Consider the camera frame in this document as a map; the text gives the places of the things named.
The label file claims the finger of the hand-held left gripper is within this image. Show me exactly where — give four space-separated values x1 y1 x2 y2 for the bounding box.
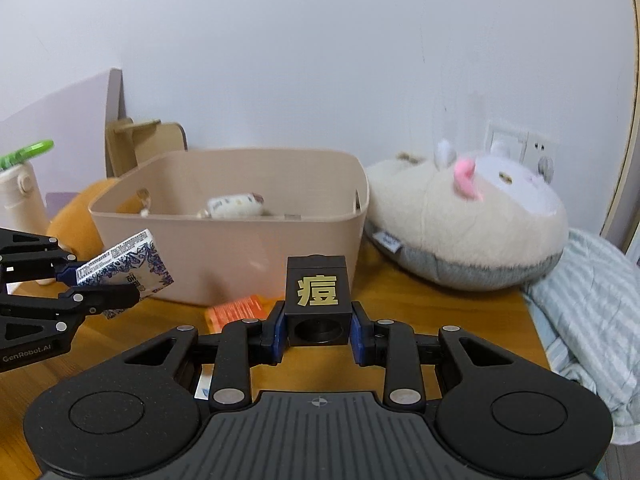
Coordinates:
0 282 142 336
0 227 77 286

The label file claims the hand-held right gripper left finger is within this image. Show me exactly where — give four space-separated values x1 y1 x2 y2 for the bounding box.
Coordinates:
120 300 291 413

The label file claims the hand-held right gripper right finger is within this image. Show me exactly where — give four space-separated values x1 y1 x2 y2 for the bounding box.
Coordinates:
350 301 521 411

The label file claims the blue white patterned box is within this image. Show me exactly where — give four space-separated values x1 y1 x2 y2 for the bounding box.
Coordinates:
77 228 177 320

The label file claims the black cube gold print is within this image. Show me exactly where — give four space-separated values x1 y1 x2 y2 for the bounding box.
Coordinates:
284 255 350 348

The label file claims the beige plastic container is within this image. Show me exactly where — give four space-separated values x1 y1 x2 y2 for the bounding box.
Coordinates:
87 147 371 307

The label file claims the small white plush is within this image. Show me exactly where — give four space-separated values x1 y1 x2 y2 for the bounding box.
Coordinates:
202 192 266 221

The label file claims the orange box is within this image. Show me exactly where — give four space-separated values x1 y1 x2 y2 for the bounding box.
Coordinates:
205 295 273 335

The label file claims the orange capybara plush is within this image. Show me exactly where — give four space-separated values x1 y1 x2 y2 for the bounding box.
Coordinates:
47 177 123 263

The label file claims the white bottle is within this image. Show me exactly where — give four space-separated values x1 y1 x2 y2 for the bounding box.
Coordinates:
0 162 50 228

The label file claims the green pen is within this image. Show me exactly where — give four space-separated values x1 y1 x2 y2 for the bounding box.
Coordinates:
0 139 55 171

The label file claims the lilac board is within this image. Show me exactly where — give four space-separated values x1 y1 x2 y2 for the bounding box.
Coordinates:
0 67 126 211

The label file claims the cream plush cushion pink bow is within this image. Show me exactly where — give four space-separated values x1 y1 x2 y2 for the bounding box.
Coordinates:
364 140 571 292

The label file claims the cardboard stand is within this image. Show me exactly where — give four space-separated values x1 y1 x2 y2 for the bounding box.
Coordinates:
105 116 189 179

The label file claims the striped light green blanket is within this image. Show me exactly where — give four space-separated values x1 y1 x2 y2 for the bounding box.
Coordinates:
522 227 640 447

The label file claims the white wall socket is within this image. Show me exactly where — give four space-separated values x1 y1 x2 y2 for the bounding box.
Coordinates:
526 131 560 183
486 121 530 161

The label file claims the white door frame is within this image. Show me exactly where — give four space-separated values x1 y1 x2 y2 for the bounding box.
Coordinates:
599 0 640 267

